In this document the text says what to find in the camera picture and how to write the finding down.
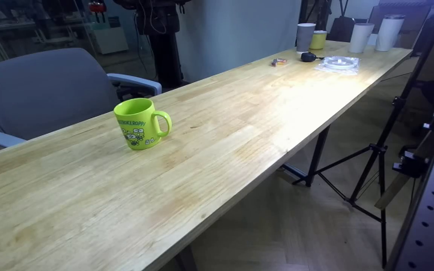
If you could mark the yellow-green cartoon mug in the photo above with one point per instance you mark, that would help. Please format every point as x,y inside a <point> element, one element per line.
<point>138,128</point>

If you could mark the small orange wrapped item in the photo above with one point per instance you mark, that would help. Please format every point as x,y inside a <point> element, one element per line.
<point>278,62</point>

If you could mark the small black device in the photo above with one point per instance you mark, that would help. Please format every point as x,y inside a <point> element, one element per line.
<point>308,57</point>

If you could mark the grey paper cup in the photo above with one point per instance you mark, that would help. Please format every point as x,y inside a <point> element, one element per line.
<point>305,37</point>

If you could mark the small yellow cup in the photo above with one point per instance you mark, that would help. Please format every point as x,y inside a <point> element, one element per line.
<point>318,40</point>

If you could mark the clear plastic bag with lids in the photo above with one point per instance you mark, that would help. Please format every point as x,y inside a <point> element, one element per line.
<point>338,64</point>

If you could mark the white cabinet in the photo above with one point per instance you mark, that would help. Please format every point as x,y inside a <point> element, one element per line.
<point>109,39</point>

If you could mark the dark chair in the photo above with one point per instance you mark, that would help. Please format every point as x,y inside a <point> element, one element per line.
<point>340,28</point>

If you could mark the white paper cup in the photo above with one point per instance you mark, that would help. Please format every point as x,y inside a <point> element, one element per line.
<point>360,38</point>

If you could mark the grey office chair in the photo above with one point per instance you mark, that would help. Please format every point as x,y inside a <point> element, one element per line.
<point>40,94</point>

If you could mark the black clamp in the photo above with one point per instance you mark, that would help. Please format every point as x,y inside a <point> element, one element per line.
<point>413,162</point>

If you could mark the white tumbler with lid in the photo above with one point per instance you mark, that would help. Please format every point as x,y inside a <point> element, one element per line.
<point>388,34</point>

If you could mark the black pedestal machine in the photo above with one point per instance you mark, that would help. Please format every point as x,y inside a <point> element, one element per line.
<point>160,37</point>

